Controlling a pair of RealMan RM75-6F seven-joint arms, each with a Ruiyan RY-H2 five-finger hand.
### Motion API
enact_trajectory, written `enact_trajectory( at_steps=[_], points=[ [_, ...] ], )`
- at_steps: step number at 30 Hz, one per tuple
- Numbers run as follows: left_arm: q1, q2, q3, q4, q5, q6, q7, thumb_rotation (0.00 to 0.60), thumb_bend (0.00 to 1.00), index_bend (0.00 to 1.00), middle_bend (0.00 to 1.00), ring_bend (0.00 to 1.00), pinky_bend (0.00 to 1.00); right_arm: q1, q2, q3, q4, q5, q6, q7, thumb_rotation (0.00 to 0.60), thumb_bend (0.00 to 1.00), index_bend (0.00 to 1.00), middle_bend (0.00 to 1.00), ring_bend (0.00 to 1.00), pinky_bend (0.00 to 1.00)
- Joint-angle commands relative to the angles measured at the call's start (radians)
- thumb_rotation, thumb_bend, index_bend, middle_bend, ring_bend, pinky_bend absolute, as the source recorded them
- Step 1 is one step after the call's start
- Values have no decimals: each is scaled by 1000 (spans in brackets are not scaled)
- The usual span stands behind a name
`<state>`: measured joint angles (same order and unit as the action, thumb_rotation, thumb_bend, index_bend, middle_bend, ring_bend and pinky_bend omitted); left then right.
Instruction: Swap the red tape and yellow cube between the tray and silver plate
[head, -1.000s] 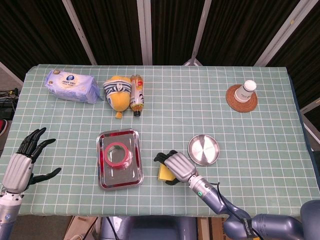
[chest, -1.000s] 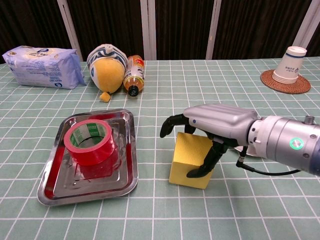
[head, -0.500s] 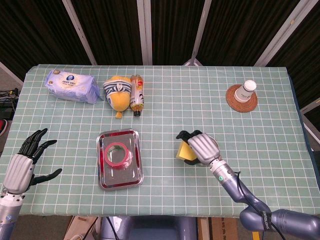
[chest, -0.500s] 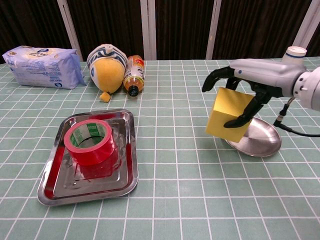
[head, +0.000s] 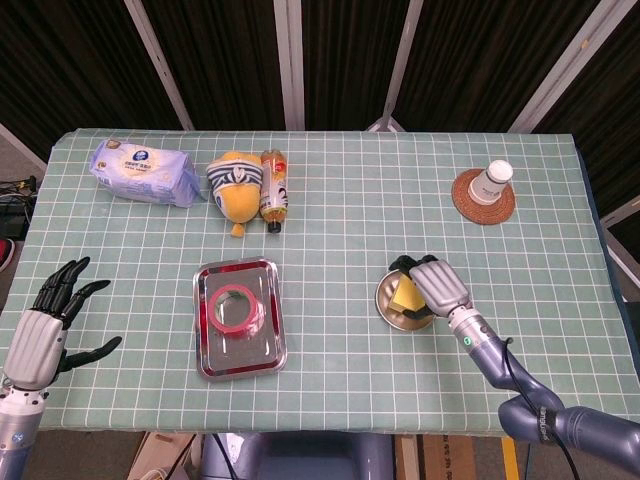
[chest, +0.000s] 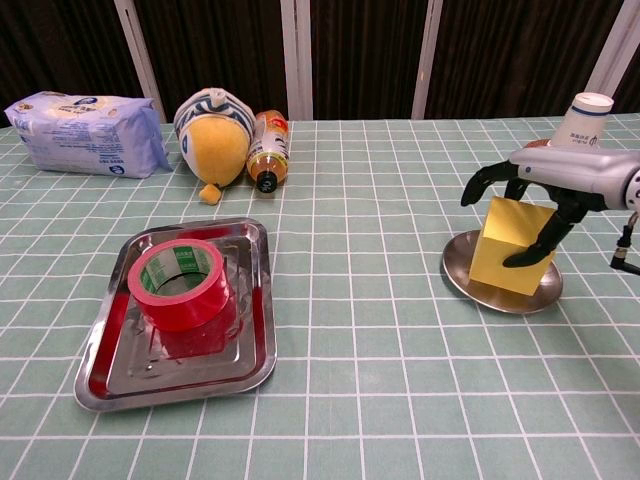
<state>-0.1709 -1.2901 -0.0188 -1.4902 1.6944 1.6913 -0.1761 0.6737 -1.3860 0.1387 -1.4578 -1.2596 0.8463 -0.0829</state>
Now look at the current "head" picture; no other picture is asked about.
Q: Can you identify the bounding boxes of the blue tissue pack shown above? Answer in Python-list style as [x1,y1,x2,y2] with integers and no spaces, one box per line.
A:
[89,138,208,209]

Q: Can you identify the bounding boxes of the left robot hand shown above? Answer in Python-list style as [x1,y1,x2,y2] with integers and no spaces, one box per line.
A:
[2,256,124,392]

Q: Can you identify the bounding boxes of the green grid tablecloth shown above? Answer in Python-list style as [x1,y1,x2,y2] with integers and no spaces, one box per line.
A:
[0,128,640,434]

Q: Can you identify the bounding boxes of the rectangular steel tray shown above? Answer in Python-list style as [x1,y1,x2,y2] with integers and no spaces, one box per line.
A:
[192,256,289,382]

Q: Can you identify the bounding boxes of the red tape roll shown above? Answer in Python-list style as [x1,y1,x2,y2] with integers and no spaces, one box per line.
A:
[208,283,265,337]

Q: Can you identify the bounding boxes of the yellow plush with striped hat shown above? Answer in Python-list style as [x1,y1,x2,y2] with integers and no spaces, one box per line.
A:
[206,151,264,238]

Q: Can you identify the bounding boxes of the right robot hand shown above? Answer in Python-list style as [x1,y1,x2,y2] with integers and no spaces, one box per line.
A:
[389,253,474,321]

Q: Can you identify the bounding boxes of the black velcro strap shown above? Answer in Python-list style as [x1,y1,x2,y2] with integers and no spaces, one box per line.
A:
[536,405,557,445]

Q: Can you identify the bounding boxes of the plastic tea bottle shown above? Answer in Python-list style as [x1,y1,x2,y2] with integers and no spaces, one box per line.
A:
[258,149,291,235]

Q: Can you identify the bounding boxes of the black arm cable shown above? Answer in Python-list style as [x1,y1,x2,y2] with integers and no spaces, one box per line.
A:
[501,337,582,480]

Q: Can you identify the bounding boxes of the blue-grey robot torso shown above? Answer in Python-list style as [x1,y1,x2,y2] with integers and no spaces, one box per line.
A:
[199,432,396,480]

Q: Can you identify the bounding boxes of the yellow foam cube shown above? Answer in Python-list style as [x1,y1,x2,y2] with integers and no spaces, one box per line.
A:
[392,276,426,314]

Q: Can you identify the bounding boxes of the round woven coaster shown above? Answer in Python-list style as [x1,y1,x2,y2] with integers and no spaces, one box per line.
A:
[451,168,517,227]

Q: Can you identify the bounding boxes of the white metal frame post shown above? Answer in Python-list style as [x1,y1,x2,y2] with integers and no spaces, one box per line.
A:
[123,0,195,131]
[508,0,624,134]
[367,0,425,133]
[273,0,306,131]

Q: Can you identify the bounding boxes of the black pleated curtain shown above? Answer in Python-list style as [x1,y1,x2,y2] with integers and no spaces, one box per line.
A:
[0,0,640,221]

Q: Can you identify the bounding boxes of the black floor cables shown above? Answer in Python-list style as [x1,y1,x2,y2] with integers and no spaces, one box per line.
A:
[0,174,39,241]

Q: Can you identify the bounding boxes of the round steel plate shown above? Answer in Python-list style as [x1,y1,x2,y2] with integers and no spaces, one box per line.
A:
[374,269,437,331]

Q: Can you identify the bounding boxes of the cardboard box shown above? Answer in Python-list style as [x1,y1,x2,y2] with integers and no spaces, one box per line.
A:
[130,432,202,480]
[394,433,504,480]

